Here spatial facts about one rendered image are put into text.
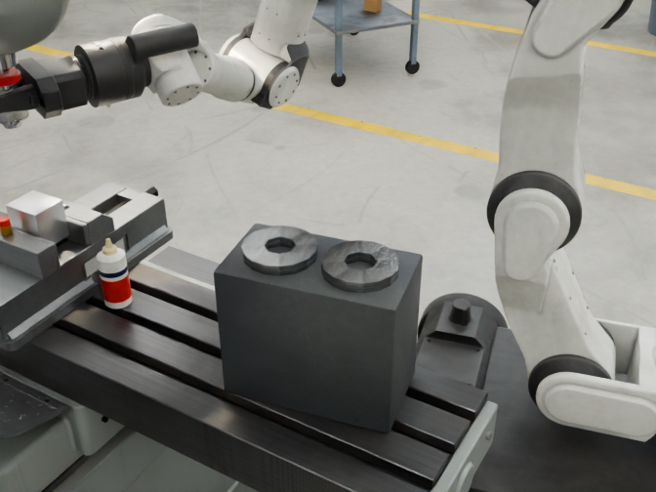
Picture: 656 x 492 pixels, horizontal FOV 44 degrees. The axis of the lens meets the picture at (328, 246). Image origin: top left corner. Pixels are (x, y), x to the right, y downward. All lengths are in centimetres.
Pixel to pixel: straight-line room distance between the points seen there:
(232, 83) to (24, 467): 65
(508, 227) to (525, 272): 8
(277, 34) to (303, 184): 213
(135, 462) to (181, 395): 34
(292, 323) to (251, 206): 242
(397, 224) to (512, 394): 169
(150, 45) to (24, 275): 37
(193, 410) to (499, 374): 79
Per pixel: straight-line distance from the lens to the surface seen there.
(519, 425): 156
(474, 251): 308
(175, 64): 120
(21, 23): 107
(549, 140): 124
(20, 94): 114
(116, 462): 135
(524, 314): 141
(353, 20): 458
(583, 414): 147
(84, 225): 123
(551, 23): 115
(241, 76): 136
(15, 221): 124
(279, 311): 93
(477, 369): 163
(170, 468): 150
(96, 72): 116
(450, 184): 352
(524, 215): 125
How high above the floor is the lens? 165
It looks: 33 degrees down
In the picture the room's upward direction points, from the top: straight up
